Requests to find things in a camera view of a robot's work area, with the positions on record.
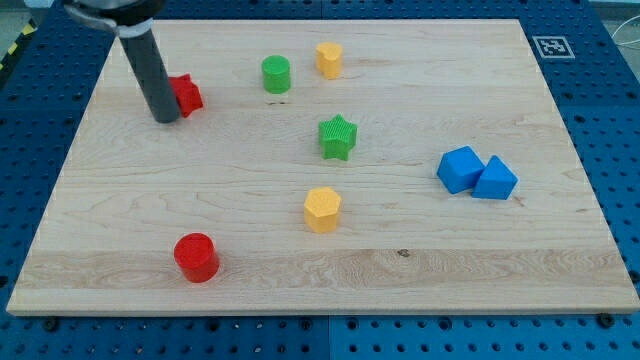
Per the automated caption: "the red cylinder block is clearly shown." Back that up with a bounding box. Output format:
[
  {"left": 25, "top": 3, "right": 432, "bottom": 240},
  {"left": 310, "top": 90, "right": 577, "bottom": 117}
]
[{"left": 173, "top": 232, "right": 220, "bottom": 283}]

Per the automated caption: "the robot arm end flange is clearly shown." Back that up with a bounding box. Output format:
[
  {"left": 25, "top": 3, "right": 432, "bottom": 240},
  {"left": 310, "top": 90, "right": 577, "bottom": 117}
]
[{"left": 62, "top": 0, "right": 166, "bottom": 38}]

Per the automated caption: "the green star block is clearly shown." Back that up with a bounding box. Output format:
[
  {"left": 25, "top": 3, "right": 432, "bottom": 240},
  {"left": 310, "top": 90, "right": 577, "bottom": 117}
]
[{"left": 318, "top": 114, "right": 358, "bottom": 161}]

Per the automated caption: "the red star block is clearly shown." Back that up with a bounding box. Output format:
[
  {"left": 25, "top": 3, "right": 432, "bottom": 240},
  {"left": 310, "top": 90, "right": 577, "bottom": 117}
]
[{"left": 169, "top": 73, "right": 204, "bottom": 118}]

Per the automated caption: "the wooden board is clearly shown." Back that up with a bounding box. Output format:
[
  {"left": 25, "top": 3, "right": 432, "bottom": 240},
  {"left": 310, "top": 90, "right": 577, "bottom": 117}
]
[{"left": 7, "top": 19, "right": 639, "bottom": 316}]

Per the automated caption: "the yellow hexagon block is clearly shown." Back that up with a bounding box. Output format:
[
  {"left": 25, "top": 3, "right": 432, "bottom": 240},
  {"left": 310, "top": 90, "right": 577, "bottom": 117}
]
[{"left": 304, "top": 187, "right": 342, "bottom": 233}]

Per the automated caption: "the green cylinder block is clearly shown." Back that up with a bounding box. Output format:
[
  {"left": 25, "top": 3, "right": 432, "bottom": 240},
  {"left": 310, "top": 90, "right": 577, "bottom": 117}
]
[{"left": 261, "top": 55, "right": 291, "bottom": 94}]

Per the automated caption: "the yellow heart block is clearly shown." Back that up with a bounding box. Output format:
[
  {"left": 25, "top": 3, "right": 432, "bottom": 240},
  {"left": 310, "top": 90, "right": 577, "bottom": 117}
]
[{"left": 316, "top": 42, "right": 343, "bottom": 80}]

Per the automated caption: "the blue cube block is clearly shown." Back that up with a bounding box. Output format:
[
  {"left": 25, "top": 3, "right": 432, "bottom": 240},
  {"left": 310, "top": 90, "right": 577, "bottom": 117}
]
[{"left": 436, "top": 145, "right": 485, "bottom": 194}]

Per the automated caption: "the blue triangle block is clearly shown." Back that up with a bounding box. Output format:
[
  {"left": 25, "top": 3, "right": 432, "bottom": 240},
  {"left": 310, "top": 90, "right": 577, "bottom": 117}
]
[{"left": 472, "top": 155, "right": 519, "bottom": 200}]

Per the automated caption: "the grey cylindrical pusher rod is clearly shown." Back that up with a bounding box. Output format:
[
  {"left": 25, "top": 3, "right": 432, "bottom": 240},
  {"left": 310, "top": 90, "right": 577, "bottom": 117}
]
[{"left": 117, "top": 19, "right": 181, "bottom": 124}]

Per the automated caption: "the white fiducial marker tag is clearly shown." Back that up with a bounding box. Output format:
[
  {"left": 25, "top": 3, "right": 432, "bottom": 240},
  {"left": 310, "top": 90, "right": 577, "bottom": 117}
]
[{"left": 532, "top": 36, "right": 575, "bottom": 59}]

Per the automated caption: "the yellow black hazard tape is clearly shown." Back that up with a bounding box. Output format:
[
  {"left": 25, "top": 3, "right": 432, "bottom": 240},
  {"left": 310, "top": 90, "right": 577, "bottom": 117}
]
[{"left": 1, "top": 19, "right": 38, "bottom": 75}]

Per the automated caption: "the white cable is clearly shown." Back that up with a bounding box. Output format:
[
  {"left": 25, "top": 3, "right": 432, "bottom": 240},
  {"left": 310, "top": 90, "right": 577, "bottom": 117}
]
[{"left": 609, "top": 13, "right": 640, "bottom": 50}]

